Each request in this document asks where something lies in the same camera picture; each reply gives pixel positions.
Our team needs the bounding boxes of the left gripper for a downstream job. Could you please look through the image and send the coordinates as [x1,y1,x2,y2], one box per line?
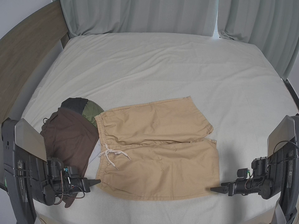
[66,177,92,194]

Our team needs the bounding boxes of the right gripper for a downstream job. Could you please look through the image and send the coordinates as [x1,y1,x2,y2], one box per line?
[210,180,254,197]

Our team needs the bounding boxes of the tan shorts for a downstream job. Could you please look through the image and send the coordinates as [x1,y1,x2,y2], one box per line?
[94,96,219,201]

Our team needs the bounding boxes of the bed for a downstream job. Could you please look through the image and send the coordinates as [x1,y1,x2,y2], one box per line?
[0,0,299,224]

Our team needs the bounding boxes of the brown shorts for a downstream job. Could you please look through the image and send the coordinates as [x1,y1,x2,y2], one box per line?
[39,107,100,209]

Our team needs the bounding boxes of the green and black garment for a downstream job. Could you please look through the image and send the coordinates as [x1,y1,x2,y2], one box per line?
[61,98,105,129]

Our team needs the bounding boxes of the pale green curtain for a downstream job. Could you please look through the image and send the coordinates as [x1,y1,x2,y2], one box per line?
[217,0,299,80]
[57,0,219,39]

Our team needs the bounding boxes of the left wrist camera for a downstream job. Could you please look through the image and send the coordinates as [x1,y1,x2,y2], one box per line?
[63,166,79,179]

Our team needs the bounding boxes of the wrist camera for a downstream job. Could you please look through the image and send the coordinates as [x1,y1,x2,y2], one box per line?
[63,166,79,179]
[237,168,251,180]

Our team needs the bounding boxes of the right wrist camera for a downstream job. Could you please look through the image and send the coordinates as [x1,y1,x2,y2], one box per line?
[237,168,251,180]

